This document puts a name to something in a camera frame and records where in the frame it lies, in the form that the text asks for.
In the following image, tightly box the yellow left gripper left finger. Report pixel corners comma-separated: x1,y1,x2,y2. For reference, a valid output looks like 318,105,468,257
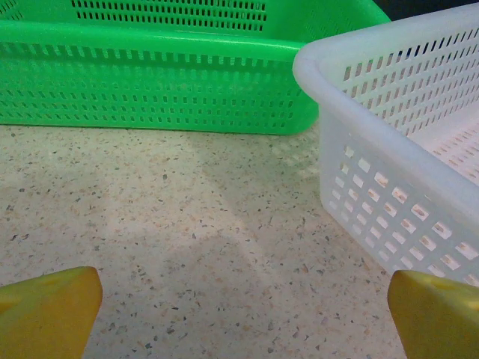
0,266,104,359

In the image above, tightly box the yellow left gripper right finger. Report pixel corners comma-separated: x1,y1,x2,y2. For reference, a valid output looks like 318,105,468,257
387,269,479,359

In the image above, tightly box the white plastic basket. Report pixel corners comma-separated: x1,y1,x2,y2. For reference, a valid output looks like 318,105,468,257
292,3,479,289

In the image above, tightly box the green plastic basket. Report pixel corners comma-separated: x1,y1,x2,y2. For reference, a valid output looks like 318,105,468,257
0,0,392,136

